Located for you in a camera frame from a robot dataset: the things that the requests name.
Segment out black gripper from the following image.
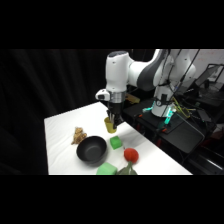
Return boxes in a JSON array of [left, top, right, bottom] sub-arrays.
[[106, 100, 126, 131]]

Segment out yellow cup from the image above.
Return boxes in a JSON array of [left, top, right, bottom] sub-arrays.
[[103, 116, 118, 135]]

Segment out black bowl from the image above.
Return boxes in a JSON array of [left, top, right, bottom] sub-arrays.
[[75, 135, 108, 165]]

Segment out small green cube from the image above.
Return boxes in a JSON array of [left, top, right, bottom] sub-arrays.
[[109, 135, 123, 150]]

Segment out brown plush toy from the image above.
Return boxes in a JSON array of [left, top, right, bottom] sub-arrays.
[[70, 126, 88, 146]]

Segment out red plush ball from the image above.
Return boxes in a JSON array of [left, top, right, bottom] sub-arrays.
[[122, 145, 140, 165]]

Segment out large green cube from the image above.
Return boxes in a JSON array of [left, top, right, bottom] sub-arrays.
[[95, 162, 118, 176]]

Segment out black curtain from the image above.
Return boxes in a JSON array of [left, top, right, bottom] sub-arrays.
[[9, 49, 158, 176]]

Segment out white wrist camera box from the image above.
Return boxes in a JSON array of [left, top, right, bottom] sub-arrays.
[[95, 88, 111, 101]]

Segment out yellow green cable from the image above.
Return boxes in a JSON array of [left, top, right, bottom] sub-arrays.
[[171, 96, 198, 119]]

